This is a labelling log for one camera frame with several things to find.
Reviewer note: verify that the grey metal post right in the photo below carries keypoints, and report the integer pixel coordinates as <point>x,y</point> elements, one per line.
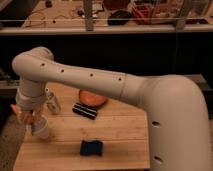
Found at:
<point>182,17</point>

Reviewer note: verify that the blue cloth roll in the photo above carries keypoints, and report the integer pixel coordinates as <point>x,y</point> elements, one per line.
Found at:
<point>94,147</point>

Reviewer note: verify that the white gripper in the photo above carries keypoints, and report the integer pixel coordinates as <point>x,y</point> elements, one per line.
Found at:
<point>28,108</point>

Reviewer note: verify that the clear glass jar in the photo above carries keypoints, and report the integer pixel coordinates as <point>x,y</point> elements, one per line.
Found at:
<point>52,102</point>

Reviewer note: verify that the grey metal post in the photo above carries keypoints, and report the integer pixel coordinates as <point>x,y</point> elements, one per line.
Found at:
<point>182,17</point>
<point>87,5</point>

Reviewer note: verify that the orange bowl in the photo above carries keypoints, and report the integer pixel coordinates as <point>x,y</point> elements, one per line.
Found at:
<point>91,99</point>

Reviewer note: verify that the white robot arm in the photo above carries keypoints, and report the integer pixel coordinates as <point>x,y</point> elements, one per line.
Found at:
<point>178,125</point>

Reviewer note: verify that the black striped box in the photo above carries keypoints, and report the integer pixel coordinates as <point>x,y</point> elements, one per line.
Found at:
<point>84,111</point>

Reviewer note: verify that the black object on bench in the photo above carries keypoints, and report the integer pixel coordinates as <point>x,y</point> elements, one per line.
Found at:
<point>119,17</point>

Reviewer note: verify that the wooden board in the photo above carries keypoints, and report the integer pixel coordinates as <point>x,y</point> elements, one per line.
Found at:
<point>122,129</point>

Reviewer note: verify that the orange red basket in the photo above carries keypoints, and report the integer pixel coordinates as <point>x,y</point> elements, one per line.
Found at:
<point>142,14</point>

